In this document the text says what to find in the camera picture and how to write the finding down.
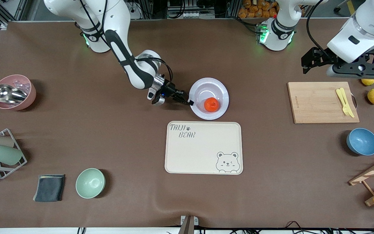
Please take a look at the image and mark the metal table edge bracket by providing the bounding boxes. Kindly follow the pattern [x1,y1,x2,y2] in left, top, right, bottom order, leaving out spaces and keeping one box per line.
[180,215,199,234]

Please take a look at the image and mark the clear ice cubes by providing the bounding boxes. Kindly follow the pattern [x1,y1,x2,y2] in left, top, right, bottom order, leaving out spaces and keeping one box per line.
[12,77,32,95]

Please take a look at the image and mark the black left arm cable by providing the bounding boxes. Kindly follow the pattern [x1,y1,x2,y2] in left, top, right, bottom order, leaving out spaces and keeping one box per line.
[305,0,330,56]

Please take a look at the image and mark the folded dark grey cloth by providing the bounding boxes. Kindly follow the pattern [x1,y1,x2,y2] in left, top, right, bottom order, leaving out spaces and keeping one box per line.
[33,174,66,202]

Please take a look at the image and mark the blue bowl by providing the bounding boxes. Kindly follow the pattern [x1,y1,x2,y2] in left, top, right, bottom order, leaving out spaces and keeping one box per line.
[346,128,374,156]

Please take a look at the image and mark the pink bowl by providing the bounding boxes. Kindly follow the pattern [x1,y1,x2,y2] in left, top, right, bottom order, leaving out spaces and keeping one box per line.
[0,74,37,111]

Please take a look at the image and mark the white round plate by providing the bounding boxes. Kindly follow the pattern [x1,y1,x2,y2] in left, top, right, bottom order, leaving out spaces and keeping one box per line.
[189,77,230,121]

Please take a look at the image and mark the white power strip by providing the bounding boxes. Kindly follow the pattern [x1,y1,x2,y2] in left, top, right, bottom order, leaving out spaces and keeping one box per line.
[127,0,142,14]

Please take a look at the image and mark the orange fruit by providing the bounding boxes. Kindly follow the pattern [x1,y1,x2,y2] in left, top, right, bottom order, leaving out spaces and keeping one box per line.
[204,97,220,113]

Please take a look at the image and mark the green plastic cup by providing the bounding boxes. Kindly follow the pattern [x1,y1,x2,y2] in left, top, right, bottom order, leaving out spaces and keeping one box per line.
[0,144,23,166]

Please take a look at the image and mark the shiny metal scoop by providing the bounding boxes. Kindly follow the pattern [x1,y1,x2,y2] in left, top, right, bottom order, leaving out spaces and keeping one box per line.
[0,84,28,104]

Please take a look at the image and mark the cream bear print tray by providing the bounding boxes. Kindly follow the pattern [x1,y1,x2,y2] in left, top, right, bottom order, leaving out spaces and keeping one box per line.
[165,121,243,175]

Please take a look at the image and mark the grey wire cup rack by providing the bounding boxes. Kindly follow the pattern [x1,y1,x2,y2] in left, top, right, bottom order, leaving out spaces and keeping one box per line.
[0,128,28,179]

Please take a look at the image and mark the yellow plastic fork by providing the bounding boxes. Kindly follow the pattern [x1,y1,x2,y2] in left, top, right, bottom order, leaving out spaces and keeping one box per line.
[339,88,355,118]

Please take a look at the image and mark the mint green bowl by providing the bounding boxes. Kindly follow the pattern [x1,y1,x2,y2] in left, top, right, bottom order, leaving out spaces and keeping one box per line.
[75,168,106,199]

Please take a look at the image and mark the pile of orange objects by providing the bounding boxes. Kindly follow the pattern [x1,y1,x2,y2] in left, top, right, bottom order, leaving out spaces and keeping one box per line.
[238,0,280,19]

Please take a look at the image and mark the wooden drying rack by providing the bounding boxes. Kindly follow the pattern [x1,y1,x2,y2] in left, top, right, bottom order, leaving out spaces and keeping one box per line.
[348,153,374,207]

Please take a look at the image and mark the wooden cutting board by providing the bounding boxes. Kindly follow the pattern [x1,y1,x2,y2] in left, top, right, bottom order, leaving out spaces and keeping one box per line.
[287,82,360,124]

